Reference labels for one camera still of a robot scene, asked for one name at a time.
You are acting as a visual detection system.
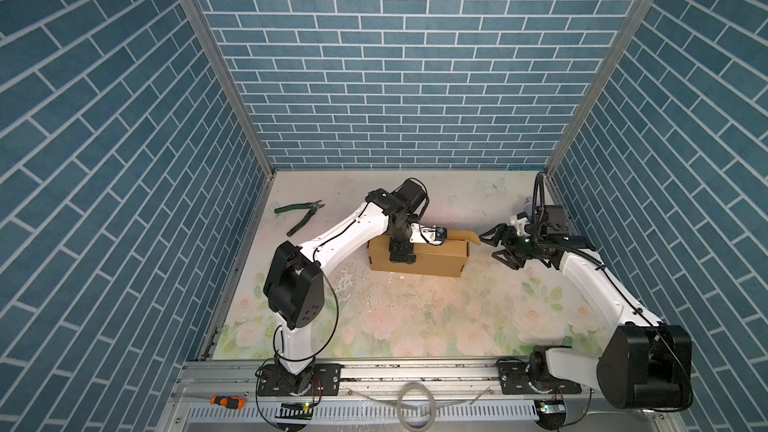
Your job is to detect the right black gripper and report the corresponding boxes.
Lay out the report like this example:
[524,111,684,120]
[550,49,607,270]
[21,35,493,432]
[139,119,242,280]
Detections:
[479,222,545,268]

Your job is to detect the brown cardboard box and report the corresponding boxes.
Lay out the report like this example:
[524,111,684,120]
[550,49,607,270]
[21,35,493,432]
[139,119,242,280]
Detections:
[367,230,482,278]

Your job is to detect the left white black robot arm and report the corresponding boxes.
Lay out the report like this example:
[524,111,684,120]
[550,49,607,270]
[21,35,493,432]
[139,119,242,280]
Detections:
[263,178,447,395]

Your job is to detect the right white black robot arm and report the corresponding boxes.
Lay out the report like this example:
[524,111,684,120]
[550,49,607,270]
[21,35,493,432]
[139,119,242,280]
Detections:
[479,206,694,412]

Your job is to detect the orange black screwdriver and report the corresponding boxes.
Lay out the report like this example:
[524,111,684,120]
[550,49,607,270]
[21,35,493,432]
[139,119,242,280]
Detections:
[210,395,246,410]

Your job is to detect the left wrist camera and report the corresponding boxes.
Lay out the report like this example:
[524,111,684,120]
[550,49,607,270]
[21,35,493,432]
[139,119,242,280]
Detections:
[415,224,448,246]

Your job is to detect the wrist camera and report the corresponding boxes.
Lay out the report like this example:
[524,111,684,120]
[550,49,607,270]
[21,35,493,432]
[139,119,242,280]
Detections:
[415,224,448,246]
[510,212,531,236]

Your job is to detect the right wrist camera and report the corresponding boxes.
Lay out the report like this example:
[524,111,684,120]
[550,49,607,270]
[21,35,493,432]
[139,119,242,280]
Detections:
[510,212,531,236]

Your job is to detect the green handled pliers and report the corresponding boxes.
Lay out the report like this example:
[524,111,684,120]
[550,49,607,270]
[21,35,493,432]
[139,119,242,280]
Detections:
[274,200,326,238]

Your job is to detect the coiled grey cable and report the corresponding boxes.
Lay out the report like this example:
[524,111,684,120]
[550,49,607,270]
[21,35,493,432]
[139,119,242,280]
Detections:
[350,382,493,432]

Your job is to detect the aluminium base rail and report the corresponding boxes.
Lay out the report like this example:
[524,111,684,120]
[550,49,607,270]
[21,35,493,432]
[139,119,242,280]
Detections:
[157,358,684,431]

